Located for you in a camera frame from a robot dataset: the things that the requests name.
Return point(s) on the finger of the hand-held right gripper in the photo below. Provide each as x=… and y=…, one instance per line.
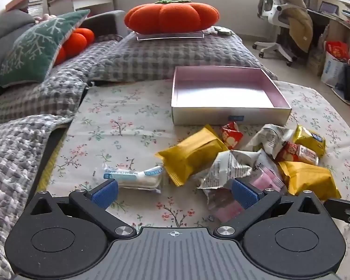
x=338, y=207

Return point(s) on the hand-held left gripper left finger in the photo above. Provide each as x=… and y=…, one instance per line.
x=105, y=194

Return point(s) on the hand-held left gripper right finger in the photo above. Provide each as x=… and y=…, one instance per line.
x=245, y=194

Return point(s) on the white blue-label snack packet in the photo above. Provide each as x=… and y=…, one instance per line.
x=134, y=179

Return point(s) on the silver printed snack packet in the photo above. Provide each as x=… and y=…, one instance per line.
x=227, y=166
x=268, y=138

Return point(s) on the yellow snack packet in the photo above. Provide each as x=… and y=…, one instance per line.
x=309, y=178
x=189, y=154

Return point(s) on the small red snack packet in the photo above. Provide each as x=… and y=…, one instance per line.
x=232, y=137

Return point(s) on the shiny yellow blue-label packet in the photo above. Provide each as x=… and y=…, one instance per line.
x=307, y=140

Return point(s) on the red and white snack packet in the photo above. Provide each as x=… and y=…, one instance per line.
x=300, y=153

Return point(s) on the pink cardboard box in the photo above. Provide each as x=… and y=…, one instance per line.
x=221, y=90

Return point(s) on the floral cloth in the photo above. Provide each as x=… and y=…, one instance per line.
x=119, y=128

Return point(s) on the white shallow tray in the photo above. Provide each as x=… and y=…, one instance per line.
x=339, y=94

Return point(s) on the white and blue bag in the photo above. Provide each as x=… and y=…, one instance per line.
x=332, y=70

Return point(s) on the red gift bag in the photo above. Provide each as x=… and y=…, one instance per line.
x=337, y=49

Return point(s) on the grey checked quilt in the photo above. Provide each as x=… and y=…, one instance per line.
x=148, y=58

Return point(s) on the wooden desk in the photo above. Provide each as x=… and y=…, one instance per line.
x=338, y=23

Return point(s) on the small orange pumpkin cushion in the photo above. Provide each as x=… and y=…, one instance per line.
x=75, y=42

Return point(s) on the beige coat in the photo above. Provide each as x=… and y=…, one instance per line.
x=299, y=26

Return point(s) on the green snowflake pillow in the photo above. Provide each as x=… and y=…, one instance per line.
x=29, y=52

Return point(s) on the crumpled silver wrapper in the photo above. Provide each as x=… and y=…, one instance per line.
x=221, y=30

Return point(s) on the laptop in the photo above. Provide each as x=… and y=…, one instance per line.
x=328, y=7

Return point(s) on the clear acrylic tray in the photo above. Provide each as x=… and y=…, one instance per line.
x=169, y=37

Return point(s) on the pink plush toy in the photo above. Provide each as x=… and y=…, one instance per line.
x=45, y=18

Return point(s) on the white office chair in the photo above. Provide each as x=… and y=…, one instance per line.
x=268, y=8

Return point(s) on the large orange pumpkin cushion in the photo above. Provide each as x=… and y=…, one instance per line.
x=163, y=17

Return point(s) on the white side desk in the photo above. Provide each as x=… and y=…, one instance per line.
x=87, y=1

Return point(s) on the grey sofa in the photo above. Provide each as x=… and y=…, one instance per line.
x=5, y=23

